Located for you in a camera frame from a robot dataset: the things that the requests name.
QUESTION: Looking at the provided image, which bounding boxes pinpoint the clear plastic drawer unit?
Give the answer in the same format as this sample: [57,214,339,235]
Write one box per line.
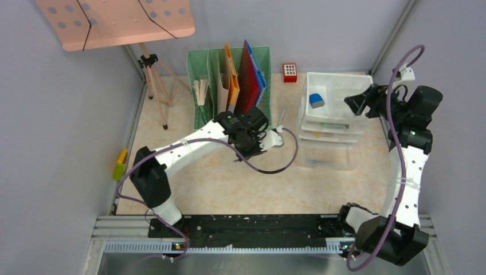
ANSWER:
[297,72,373,170]

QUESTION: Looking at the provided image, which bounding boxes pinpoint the orange file folder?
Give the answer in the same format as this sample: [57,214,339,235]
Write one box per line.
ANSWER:
[225,43,240,112]

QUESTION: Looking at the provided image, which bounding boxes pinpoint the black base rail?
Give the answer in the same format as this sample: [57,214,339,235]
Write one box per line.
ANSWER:
[148,214,355,254]

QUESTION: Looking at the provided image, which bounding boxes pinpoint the green file rack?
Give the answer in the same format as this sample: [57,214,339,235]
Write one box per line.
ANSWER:
[186,46,272,128]

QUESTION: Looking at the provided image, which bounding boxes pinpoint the black lamp clamp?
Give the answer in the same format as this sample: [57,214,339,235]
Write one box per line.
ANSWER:
[138,54,158,68]

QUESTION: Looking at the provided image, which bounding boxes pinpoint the lavender capped marker pen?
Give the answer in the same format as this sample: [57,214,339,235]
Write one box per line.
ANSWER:
[277,109,286,125]

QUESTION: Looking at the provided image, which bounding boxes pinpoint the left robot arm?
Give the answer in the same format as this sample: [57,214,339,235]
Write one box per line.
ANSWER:
[129,107,282,237]

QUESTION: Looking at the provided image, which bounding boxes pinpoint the pink lamp stand pole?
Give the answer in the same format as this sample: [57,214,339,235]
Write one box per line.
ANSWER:
[138,42,191,130]

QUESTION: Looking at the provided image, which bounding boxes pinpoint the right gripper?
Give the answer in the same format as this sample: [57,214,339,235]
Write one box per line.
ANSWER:
[344,82,409,124]

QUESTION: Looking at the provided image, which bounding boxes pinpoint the blue eraser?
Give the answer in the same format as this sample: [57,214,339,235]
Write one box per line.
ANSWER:
[308,93,325,109]

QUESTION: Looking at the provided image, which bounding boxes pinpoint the yellow green clamp tool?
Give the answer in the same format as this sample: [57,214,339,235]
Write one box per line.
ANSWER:
[112,148,128,181]

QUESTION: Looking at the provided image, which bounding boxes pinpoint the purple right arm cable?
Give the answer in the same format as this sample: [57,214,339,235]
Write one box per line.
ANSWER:
[346,45,426,272]

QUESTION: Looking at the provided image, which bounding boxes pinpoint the dark pen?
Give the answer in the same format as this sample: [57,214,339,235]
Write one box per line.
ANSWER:
[305,159,336,167]

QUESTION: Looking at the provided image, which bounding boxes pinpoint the red small box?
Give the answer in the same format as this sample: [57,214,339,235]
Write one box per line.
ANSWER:
[283,63,297,83]

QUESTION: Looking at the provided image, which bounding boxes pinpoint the pink perforated lamp panel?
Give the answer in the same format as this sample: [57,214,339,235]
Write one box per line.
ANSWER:
[36,0,195,52]

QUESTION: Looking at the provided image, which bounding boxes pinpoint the green children's book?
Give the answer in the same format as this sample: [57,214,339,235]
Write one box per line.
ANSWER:
[193,78,210,126]

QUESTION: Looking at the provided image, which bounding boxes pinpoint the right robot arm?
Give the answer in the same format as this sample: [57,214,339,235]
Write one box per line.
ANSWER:
[336,84,443,266]

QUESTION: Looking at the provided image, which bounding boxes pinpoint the red translucent file folder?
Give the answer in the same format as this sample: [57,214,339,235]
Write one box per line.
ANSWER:
[235,40,261,114]

